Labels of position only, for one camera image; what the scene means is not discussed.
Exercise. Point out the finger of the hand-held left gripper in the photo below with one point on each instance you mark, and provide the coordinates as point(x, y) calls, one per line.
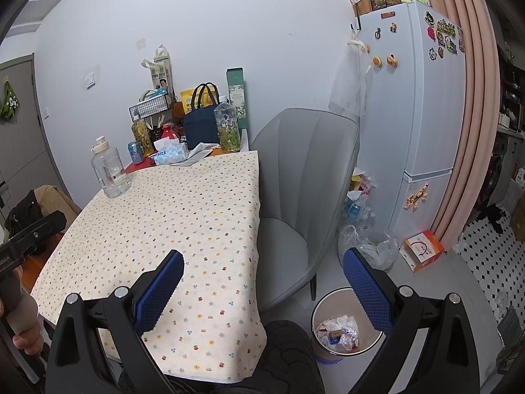
point(39, 232)

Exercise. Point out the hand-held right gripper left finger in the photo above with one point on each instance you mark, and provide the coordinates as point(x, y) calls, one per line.
point(158, 291)

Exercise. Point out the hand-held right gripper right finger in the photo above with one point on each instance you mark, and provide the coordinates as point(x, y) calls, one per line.
point(367, 291)

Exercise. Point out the white tissue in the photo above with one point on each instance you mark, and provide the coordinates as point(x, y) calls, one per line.
point(340, 323)

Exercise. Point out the clear plastic wrapper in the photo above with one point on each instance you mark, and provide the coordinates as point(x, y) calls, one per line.
point(349, 338)

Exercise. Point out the blue tissue packet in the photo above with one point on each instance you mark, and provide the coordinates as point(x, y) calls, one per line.
point(334, 337)

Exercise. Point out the round white waste bin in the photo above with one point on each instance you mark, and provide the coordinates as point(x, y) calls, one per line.
point(318, 349)

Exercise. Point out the person's left hand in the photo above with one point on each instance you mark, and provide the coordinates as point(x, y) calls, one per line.
point(26, 320)

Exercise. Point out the black bag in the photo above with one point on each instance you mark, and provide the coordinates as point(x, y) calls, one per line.
point(24, 209)

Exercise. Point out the brown chair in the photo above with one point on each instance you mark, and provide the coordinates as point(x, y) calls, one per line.
point(61, 201)

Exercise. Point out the large clear plastic bag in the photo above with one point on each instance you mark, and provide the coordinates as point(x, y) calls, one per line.
point(369, 246)

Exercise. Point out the orange and white box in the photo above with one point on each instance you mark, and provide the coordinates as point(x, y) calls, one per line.
point(424, 252)

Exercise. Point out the fruit-print cream tablecloth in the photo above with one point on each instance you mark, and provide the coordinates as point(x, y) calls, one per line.
point(164, 221)

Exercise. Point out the grey door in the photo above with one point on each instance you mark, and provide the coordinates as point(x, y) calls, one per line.
point(24, 152)

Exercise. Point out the white bag of bottles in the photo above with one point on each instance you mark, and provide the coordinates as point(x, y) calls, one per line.
point(359, 201)

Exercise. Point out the large clear water jug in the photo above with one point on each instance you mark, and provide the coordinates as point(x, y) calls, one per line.
point(110, 172)

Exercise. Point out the orange figure magnet group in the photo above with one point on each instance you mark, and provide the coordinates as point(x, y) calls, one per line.
point(417, 197)

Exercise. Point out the blue drink can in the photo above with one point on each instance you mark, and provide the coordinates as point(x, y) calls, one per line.
point(135, 152)

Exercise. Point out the green patterned hanging bag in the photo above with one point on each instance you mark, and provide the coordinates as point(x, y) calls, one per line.
point(9, 102)

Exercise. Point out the blue and white tissue box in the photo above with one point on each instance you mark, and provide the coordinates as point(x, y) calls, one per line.
point(170, 154)

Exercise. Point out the yellow tea bottle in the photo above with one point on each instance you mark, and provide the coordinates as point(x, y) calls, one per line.
point(142, 135)

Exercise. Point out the grey upholstered chair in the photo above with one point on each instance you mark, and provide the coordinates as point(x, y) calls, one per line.
point(303, 164)

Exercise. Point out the black cloth on floor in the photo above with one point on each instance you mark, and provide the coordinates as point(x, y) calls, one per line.
point(490, 217)

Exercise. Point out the black pen holder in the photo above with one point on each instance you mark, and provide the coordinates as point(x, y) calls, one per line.
point(156, 132)

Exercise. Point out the red bottle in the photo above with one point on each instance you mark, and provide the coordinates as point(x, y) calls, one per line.
point(168, 132)

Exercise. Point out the brown cardboard box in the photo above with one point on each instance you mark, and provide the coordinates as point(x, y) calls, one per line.
point(517, 225)

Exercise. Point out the navy lunch bag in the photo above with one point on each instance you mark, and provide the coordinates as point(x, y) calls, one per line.
point(199, 129)

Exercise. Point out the washing machine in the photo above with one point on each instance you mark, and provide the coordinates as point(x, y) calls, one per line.
point(497, 172)

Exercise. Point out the clear bottle with green label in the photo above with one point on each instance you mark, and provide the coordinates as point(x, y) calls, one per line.
point(227, 127)

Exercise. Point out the brown plush toy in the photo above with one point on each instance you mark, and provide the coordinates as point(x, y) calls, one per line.
point(177, 111)

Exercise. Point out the white fridge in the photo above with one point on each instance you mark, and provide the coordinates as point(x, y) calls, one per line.
point(414, 111)

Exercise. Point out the yellow snack packet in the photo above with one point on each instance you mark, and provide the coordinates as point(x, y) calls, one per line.
point(188, 100)

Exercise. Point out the clear hanging plastic bag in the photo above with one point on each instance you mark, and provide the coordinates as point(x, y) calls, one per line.
point(348, 86)

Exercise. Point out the tall green box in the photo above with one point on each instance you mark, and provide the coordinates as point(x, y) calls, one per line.
point(237, 90)

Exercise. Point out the round orange fridge magnet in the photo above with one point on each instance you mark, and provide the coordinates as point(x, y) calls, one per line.
point(376, 61)

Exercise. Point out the pink curtain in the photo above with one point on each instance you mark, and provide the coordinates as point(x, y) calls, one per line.
point(480, 90)

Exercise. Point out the cluster of fridge magnets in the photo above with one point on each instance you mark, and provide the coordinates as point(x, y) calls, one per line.
point(445, 33)

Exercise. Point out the brown rectangular fridge magnet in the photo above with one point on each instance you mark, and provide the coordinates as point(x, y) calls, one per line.
point(389, 14)

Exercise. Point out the brown wicker basket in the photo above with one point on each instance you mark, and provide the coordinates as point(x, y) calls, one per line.
point(363, 7)

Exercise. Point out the white light switch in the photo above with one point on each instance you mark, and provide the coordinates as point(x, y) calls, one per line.
point(90, 81)

